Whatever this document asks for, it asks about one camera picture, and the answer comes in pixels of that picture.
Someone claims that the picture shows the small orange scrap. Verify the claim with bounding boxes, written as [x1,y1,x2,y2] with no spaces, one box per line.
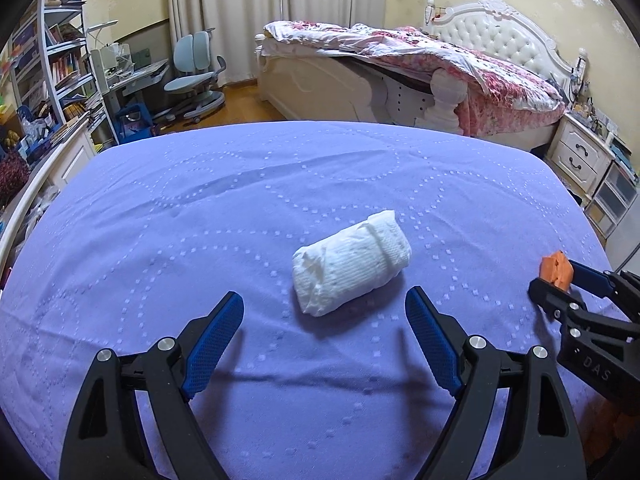
[541,251,573,291]

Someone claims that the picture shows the white cabinet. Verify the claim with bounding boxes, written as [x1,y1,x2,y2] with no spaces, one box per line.
[45,120,101,191]

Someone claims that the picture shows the light blue desk chair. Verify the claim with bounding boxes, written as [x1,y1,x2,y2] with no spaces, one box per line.
[157,31,228,126]

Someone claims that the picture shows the cream curtains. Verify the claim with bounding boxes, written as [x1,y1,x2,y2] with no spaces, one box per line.
[167,0,391,88]

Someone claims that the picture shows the white desk lamp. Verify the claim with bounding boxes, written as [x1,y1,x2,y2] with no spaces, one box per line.
[87,20,121,53]

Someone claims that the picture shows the white cloth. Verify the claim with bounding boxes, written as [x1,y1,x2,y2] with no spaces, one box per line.
[291,210,412,317]

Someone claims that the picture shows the dark red flower bunch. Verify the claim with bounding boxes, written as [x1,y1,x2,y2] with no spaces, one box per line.
[0,152,31,211]

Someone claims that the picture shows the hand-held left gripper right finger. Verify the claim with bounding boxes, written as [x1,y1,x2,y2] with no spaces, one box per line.
[404,286,587,480]

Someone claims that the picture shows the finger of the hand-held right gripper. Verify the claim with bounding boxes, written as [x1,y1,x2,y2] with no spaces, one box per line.
[528,278,588,323]
[570,260,626,298]

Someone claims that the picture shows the white nightstand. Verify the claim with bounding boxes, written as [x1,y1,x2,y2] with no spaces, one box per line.
[547,112,616,198]

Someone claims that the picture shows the clear plastic drawer unit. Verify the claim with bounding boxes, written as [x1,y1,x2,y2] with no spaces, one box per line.
[584,162,640,238]

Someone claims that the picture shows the grey study desk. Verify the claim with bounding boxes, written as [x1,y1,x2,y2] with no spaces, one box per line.
[97,57,171,126]

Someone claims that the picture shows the purple tablecloth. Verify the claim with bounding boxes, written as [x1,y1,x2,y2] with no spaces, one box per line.
[0,121,616,480]

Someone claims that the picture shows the pink floral quilt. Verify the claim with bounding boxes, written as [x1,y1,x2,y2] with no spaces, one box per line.
[263,20,568,138]

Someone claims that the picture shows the white bookshelf with books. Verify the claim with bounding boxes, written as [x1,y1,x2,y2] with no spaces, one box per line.
[0,0,121,171]

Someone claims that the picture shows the white bed with tufted headboard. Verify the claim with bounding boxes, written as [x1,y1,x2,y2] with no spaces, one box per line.
[254,0,576,153]

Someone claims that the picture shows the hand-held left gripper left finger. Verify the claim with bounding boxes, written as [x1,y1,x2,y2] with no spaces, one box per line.
[59,291,246,480]

